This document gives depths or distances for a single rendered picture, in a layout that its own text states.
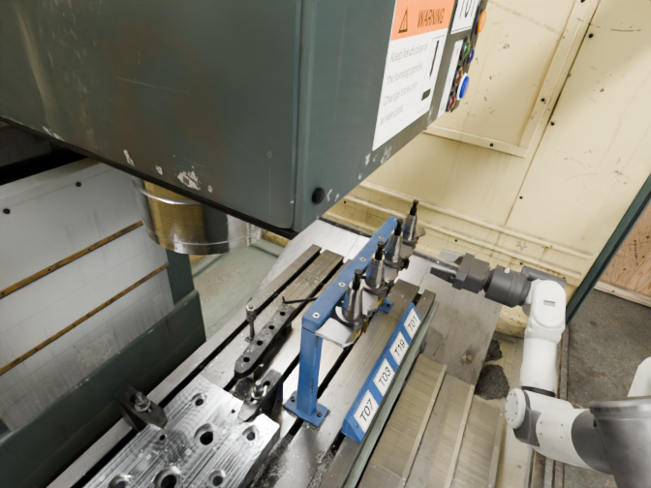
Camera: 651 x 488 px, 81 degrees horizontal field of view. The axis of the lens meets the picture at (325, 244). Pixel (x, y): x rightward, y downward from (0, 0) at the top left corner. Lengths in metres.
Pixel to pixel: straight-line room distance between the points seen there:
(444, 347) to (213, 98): 1.30
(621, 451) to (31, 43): 0.77
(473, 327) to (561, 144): 0.67
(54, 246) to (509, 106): 1.23
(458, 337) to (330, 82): 1.31
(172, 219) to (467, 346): 1.21
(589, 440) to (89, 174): 0.98
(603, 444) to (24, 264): 1.00
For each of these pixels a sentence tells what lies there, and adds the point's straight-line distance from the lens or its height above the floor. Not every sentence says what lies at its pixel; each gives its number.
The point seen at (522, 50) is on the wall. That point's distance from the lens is 1.31.
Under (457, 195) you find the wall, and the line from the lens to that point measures 1.45.
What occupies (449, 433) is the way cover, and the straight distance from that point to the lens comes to 1.25.
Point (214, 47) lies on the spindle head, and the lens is 0.24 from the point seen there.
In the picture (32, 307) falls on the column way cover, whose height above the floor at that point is 1.18.
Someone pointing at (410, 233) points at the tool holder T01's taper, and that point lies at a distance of 1.00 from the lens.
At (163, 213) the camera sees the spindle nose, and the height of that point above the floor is 1.55.
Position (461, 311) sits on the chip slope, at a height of 0.79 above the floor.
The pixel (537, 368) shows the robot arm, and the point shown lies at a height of 1.12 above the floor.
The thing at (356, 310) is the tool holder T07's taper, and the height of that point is 1.25.
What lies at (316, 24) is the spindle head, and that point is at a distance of 0.21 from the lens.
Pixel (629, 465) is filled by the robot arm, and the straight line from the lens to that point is 0.69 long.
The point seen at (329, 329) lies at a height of 1.22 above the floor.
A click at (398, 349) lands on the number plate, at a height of 0.94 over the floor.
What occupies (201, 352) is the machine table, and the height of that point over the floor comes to 0.90.
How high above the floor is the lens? 1.77
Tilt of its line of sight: 36 degrees down
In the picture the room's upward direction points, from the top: 6 degrees clockwise
